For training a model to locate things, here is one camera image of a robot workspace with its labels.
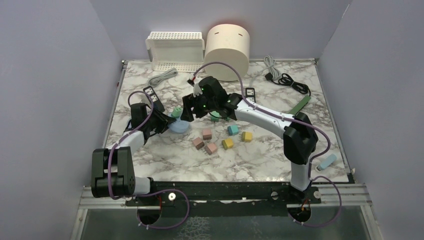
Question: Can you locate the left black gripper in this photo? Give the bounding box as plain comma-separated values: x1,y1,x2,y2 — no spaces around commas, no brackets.
144,106,176,133

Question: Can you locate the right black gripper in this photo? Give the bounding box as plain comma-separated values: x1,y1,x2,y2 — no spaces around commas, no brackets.
180,90,217,123

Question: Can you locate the green plug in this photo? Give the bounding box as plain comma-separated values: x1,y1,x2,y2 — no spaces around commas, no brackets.
209,111,222,122
171,106,183,119

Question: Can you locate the blue round socket hub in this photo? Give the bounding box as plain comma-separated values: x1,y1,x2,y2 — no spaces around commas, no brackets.
168,113,190,134

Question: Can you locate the black strip with green plugs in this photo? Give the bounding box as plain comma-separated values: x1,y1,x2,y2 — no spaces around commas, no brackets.
143,85,165,113

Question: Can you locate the pink USB plug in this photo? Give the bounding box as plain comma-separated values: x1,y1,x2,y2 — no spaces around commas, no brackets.
202,128,212,140
204,142,218,155

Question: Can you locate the teal USB plug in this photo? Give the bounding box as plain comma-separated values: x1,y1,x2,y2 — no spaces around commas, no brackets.
227,124,239,136

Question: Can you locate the yellow USB plug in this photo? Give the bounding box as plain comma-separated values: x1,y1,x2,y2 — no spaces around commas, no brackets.
221,138,234,150
241,131,253,143

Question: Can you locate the black strip with pink plugs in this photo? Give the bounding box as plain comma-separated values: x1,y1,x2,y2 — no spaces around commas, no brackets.
244,87,256,103

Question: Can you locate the green power strip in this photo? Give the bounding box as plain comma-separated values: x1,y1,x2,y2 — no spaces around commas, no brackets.
288,95,311,115

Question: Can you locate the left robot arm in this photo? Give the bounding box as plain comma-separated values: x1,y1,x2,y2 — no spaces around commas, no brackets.
91,103,177,206

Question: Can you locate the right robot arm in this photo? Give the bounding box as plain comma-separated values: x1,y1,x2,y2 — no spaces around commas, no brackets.
181,76,318,204

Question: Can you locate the white perforated basket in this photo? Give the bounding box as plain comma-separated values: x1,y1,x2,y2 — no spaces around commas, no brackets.
145,31,205,73

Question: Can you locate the cream cylindrical container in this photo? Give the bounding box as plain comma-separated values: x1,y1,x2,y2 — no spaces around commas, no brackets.
203,24,250,78

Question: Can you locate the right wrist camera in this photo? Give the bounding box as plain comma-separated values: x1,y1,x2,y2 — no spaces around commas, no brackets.
187,75,203,97

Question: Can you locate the grey coiled cable left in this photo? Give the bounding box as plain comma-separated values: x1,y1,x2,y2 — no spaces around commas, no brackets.
147,67,179,88

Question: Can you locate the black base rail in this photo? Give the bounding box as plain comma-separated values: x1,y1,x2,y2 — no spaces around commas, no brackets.
117,181,338,218

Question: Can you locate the grey cable right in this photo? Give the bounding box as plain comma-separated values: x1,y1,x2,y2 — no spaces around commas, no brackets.
256,54,282,79

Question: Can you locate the black power cable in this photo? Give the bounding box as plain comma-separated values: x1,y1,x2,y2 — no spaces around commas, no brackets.
264,72,312,97

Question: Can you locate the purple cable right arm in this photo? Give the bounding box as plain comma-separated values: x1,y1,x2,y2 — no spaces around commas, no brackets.
193,61,343,229

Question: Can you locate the light blue wall plug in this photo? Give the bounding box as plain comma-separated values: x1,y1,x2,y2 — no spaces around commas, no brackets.
316,154,337,172

